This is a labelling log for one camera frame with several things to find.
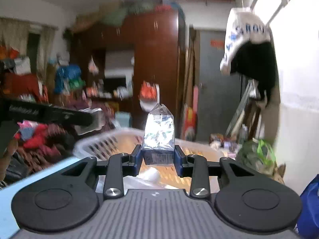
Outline beige curtain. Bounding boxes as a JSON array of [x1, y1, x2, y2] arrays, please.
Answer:
[[0, 17, 55, 68]]

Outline blue bag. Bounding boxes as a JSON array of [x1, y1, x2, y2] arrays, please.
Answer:
[[298, 174, 319, 238]]

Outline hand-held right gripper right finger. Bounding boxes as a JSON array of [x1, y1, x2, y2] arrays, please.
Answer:
[[174, 145, 272, 200]]

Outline brown wooden wardrobe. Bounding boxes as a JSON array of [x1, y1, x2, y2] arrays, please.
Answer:
[[72, 10, 186, 130]]

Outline grey door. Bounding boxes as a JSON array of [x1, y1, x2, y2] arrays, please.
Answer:
[[197, 30, 247, 142]]

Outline metal folding rack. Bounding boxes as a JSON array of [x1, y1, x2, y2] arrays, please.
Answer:
[[225, 80, 260, 140]]

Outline red printed bag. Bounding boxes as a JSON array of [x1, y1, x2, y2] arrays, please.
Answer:
[[182, 105, 197, 140]]

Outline black hanging garment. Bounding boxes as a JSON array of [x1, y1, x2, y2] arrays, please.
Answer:
[[229, 41, 281, 107]]

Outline person's left hand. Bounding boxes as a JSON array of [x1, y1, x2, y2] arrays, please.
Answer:
[[1, 139, 19, 180]]

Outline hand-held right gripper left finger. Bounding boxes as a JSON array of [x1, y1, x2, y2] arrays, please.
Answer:
[[60, 144, 143, 201]]

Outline small white hanging bag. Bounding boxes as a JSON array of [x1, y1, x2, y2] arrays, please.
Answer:
[[88, 56, 99, 74]]

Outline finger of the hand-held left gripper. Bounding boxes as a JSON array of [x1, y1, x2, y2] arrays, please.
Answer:
[[74, 108, 106, 136]]

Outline blue cloth bundle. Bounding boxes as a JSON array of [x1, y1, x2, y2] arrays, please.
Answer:
[[53, 65, 83, 95]]

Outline clear plastic packet blue base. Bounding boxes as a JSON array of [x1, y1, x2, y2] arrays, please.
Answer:
[[141, 103, 175, 167]]

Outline white garment blue letters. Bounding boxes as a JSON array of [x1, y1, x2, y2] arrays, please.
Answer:
[[219, 7, 272, 76]]

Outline white plastic basket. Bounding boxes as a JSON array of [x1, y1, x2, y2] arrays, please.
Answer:
[[73, 127, 240, 195]]

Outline green plastic bag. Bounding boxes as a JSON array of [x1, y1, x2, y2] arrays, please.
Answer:
[[237, 139, 277, 175]]

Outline green cloth bundle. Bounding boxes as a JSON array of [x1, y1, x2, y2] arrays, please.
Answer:
[[102, 6, 130, 26]]

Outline orange and white plastic bag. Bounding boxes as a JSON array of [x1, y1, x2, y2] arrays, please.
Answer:
[[138, 80, 160, 111]]

